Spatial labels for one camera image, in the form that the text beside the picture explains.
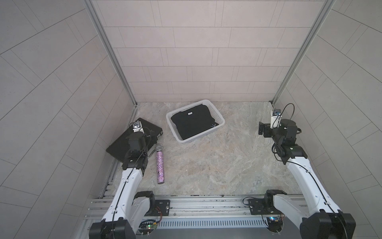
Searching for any black t-shirt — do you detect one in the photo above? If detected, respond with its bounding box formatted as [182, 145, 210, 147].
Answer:
[171, 105, 219, 140]

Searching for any white perforated plastic basket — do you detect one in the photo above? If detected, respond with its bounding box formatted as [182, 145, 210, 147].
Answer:
[166, 100, 225, 143]

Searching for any green circuit board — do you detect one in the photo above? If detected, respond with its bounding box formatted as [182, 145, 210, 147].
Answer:
[138, 220, 159, 235]
[266, 216, 284, 234]

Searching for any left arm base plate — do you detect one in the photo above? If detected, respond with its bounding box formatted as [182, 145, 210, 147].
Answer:
[145, 200, 171, 217]

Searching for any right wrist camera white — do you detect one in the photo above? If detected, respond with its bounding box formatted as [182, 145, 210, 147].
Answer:
[270, 109, 282, 128]

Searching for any purple glitter tumbler bottle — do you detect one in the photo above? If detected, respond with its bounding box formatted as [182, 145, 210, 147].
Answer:
[156, 144, 165, 184]

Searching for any aluminium mounting rail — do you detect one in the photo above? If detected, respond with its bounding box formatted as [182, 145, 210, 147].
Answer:
[83, 195, 333, 222]

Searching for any left green circuit board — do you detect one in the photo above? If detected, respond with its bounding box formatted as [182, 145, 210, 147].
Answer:
[138, 220, 159, 235]

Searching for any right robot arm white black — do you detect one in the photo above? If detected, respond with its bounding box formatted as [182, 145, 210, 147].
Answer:
[259, 119, 356, 239]

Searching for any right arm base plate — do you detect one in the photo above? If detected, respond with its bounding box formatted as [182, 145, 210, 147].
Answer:
[248, 198, 282, 216]

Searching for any right green circuit board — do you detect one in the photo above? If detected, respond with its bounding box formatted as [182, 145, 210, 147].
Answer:
[266, 216, 284, 234]

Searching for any black hard case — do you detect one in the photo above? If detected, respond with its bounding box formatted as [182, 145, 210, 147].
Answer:
[106, 118, 163, 162]

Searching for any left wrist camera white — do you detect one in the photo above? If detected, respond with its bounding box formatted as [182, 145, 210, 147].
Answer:
[131, 120, 144, 133]

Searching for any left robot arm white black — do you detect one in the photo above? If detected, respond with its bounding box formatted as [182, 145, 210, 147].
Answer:
[89, 129, 155, 239]

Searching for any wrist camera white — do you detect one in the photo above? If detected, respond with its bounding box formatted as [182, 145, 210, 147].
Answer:
[270, 109, 282, 128]
[131, 120, 144, 133]

